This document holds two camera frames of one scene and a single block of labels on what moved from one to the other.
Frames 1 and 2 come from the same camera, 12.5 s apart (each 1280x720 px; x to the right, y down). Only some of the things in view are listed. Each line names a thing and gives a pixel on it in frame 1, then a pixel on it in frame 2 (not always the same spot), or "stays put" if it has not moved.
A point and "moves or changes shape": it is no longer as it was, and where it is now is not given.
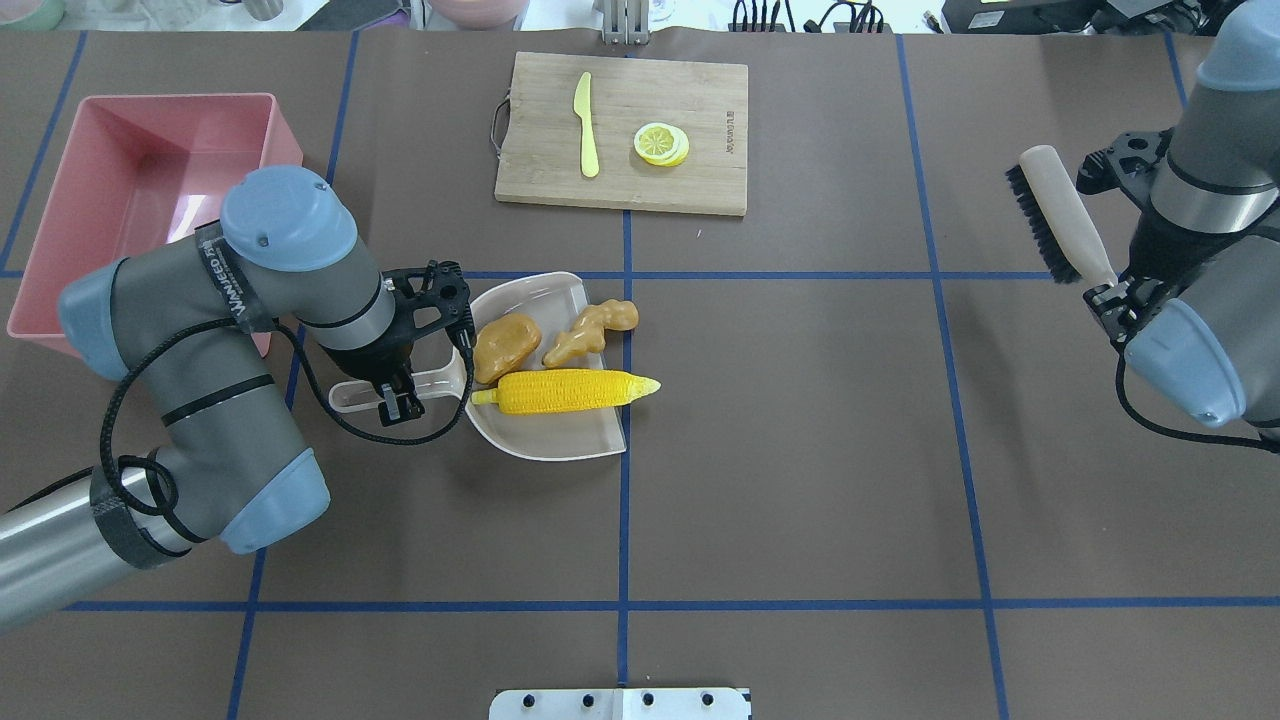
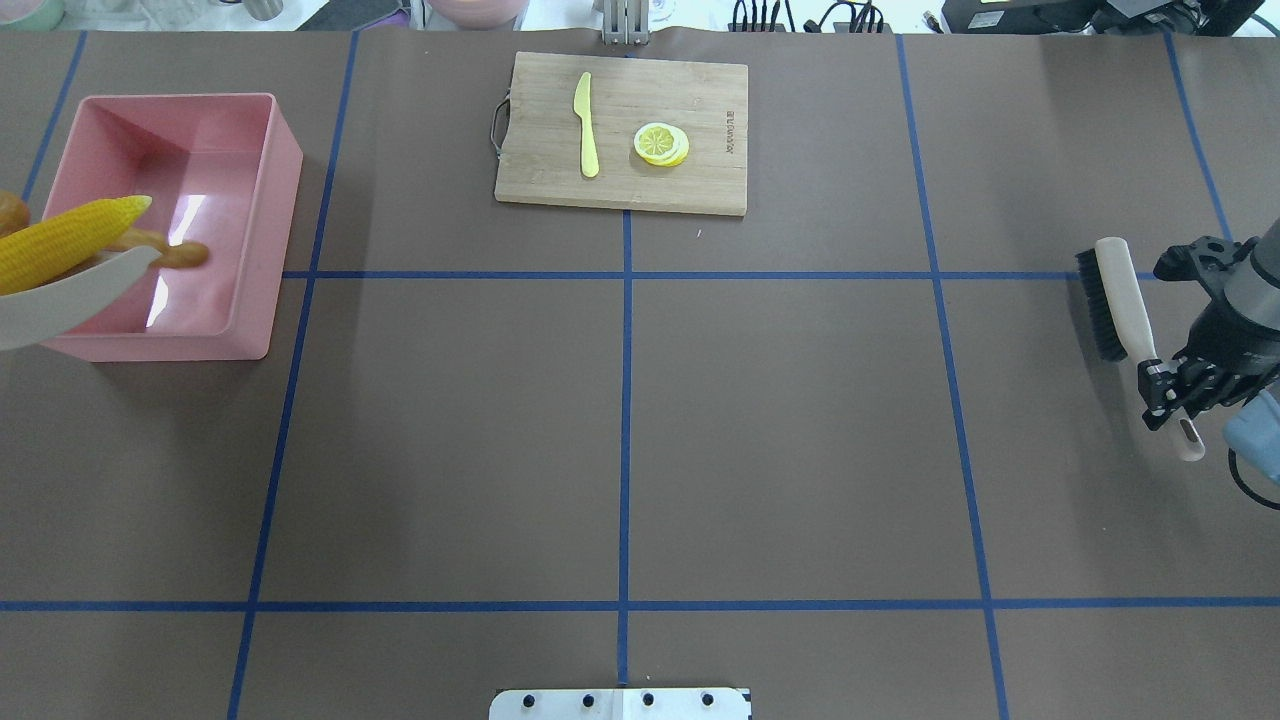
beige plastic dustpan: (536, 370) -> (69, 302)
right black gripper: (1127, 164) -> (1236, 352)
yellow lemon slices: (661, 144) stays put
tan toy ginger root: (587, 336) moves or changes shape
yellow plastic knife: (582, 107) stays put
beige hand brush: (1065, 239) moves or changes shape
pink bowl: (480, 15) stays put
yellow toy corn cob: (566, 391) -> (56, 244)
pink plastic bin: (139, 170) stays put
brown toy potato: (503, 343) -> (14, 213)
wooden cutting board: (543, 142) stays put
